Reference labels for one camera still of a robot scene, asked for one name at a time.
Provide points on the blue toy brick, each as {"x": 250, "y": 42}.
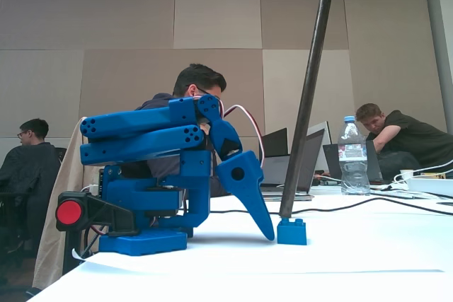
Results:
{"x": 292, "y": 235}

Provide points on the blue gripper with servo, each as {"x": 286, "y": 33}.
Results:
{"x": 241, "y": 177}

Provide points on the black clamp with red knob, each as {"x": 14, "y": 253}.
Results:
{"x": 95, "y": 213}

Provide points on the black open laptop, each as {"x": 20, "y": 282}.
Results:
{"x": 332, "y": 160}

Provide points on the white paper cup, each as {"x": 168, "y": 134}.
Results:
{"x": 407, "y": 174}

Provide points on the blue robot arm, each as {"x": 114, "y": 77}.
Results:
{"x": 141, "y": 128}

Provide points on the beige coat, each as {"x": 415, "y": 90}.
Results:
{"x": 53, "y": 210}

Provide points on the man in black t-shirt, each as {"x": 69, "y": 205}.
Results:
{"x": 410, "y": 136}

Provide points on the silver open laptop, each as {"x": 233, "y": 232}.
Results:
{"x": 276, "y": 174}

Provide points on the dark-haired man with glasses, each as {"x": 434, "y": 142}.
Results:
{"x": 198, "y": 81}

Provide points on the dark laptop screen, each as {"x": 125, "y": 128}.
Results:
{"x": 274, "y": 141}

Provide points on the clear plastic water bottle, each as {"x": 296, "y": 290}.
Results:
{"x": 353, "y": 167}

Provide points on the grey metal stand leg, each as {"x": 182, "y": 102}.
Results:
{"x": 440, "y": 58}

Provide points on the white flat box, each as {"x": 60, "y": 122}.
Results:
{"x": 431, "y": 185}

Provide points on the man in black jacket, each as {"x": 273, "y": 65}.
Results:
{"x": 32, "y": 164}

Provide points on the dark metal stand leg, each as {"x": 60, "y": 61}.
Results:
{"x": 308, "y": 97}

